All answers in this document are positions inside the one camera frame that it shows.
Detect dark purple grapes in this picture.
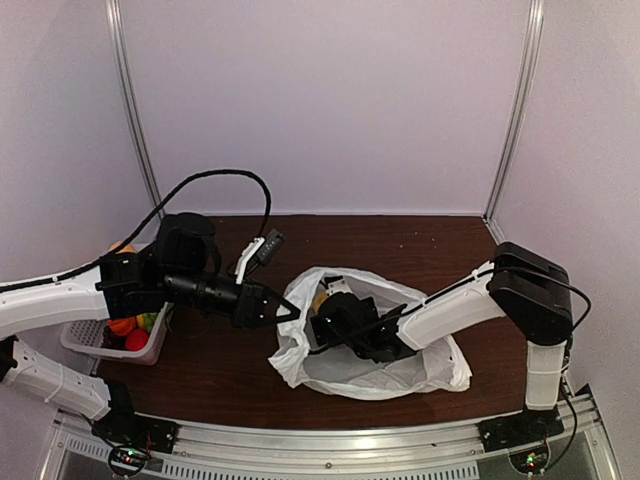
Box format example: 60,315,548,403
101,326,126,350

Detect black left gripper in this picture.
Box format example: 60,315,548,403
162,266,301,330

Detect red fruit lower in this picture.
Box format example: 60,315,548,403
125,328,149,352

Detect green fruit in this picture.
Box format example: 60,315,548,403
136,312,158,333

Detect right circuit board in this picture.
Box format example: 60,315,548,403
509,446,550,476

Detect white perforated plastic basket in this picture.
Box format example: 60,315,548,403
59,303,173,365

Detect right aluminium frame post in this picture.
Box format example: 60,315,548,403
483,0,544,224

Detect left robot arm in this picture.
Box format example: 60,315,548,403
1,213,301,444

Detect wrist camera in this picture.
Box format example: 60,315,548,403
323,276,352,296
234,229,285,285

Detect left aluminium frame post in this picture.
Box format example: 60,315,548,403
105,0,161,207

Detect front aluminium rail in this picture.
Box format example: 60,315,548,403
36,395,618,479

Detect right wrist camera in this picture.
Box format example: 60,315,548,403
323,276,352,296

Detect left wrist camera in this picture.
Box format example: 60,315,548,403
234,229,285,285

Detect left circuit board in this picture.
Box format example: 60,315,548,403
107,445,151,477

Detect aluminium frame post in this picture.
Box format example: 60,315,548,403
105,0,161,207
483,0,544,224

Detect circuit board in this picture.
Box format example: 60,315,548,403
509,446,550,476
107,445,151,477

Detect pale yellow bumpy fruit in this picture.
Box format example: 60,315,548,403
311,292,329,313

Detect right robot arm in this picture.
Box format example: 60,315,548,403
310,242,574,450

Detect white plastic bag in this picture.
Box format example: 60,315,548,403
268,267,472,401

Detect black left cable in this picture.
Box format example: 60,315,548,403
0,170,272,291

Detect peach fruit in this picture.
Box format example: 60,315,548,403
109,241,136,254

